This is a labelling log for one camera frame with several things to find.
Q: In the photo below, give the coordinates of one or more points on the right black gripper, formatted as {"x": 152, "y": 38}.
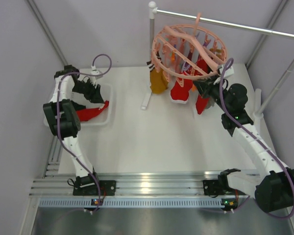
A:
{"x": 206, "y": 86}

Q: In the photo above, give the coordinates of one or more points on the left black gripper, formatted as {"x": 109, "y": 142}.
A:
{"x": 93, "y": 95}

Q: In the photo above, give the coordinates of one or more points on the red black sock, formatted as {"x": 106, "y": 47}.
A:
{"x": 86, "y": 114}

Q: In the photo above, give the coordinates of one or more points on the pink round clip hanger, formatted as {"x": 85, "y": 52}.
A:
{"x": 188, "y": 52}

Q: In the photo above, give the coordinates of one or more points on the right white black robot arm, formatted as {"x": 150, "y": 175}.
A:
{"x": 274, "y": 190}

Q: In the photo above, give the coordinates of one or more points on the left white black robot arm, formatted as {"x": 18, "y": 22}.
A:
{"x": 67, "y": 133}

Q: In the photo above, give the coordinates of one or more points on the grey sock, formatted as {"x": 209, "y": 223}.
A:
{"x": 210, "y": 103}

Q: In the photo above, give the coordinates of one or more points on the white plastic mesh basket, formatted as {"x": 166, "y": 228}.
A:
{"x": 85, "y": 103}

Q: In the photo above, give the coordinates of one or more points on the red white santa sock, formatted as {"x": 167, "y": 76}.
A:
{"x": 181, "y": 90}

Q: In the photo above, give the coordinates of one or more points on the mustard yellow striped sock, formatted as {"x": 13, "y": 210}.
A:
{"x": 158, "y": 82}

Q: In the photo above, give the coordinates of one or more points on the silver white clothes rack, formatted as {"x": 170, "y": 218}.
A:
{"x": 153, "y": 36}

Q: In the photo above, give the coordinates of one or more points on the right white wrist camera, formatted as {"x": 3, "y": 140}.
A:
{"x": 229, "y": 72}

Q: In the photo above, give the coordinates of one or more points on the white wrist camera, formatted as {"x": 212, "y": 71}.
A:
{"x": 96, "y": 73}
{"x": 229, "y": 72}

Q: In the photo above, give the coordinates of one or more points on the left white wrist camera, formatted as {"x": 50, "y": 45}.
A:
{"x": 96, "y": 73}

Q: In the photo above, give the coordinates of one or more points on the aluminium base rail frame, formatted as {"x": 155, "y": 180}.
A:
{"x": 164, "y": 151}

